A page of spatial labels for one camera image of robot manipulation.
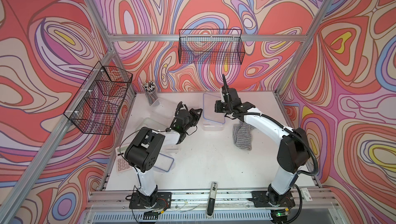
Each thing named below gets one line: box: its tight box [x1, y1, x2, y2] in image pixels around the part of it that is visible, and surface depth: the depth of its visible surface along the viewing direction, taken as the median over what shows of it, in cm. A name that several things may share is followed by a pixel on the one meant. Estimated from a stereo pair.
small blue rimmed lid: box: [153, 152, 175, 172], surface depth 87 cm
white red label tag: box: [300, 187, 313, 202], surface depth 76 cm
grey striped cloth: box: [232, 120, 256, 151], surface depth 94 cm
